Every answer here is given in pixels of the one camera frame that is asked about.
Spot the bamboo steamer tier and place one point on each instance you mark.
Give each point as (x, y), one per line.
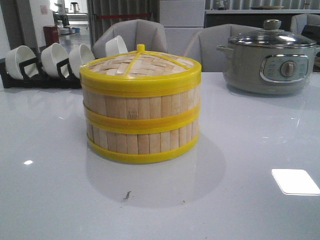
(160, 145)
(142, 113)

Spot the woven bamboo steamer lid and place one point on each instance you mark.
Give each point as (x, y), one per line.
(140, 73)

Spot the white bowl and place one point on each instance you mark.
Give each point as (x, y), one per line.
(79, 56)
(51, 56)
(14, 57)
(115, 46)

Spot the grey chair left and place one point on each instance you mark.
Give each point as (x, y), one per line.
(134, 32)

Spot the white cabinet column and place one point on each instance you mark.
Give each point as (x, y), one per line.
(181, 19)

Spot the red barrier belt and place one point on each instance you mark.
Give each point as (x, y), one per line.
(124, 16)

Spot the grey electric cooking pot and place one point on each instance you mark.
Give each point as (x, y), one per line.
(265, 70)

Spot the black bowl rack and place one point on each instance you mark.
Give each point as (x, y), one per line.
(66, 79)

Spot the glass pot lid with knob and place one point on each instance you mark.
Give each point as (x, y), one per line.
(271, 36)

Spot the red bin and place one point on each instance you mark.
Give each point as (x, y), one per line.
(51, 35)

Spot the dark counter with white top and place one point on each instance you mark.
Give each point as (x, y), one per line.
(254, 18)

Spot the walking person in background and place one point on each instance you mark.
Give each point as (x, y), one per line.
(60, 13)

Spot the white bowl far left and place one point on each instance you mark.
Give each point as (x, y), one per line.
(14, 57)

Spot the shallow plate on counter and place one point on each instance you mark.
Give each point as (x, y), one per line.
(267, 7)

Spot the grey chair far right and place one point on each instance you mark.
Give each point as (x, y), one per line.
(299, 21)

